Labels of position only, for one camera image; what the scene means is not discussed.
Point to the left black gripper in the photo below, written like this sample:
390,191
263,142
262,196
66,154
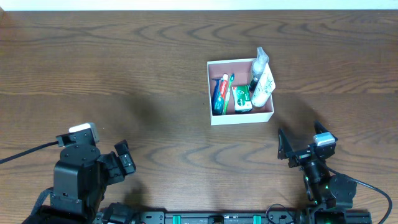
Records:
119,162

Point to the black mounting rail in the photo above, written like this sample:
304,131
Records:
271,216

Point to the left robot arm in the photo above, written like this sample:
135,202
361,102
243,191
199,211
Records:
80,179

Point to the white cardboard box pink interior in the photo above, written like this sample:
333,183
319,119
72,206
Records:
242,70

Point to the clear pump soap bottle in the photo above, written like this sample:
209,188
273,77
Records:
258,67

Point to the green white toothbrush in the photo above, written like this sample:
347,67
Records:
228,94

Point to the green soap bar package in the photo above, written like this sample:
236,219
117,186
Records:
242,99

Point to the blue disposable razor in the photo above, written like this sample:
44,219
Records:
215,92

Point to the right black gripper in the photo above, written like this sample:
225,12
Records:
302,155

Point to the white botanical lotion tube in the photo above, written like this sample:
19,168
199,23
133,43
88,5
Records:
264,88

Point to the red green toothpaste tube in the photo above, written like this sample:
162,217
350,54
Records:
221,95

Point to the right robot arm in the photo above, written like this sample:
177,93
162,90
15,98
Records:
331,194

